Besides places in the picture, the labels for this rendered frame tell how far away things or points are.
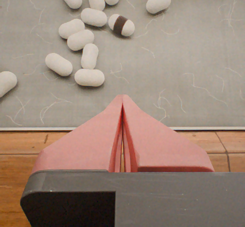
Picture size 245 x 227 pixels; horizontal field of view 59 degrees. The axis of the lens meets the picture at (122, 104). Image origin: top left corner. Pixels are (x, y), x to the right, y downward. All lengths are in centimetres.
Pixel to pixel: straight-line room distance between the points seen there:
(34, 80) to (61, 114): 5
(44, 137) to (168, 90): 15
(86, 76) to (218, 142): 15
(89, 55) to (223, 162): 18
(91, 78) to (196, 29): 15
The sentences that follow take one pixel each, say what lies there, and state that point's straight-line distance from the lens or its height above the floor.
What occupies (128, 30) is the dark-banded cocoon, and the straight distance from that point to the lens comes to 26.
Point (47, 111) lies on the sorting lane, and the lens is 26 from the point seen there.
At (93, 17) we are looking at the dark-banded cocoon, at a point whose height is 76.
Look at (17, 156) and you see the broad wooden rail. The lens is 24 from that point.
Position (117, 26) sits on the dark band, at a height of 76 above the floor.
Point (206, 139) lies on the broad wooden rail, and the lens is 24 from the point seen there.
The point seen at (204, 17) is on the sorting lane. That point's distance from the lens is 31.
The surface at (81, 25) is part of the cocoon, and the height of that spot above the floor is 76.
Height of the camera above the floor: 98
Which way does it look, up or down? 76 degrees down
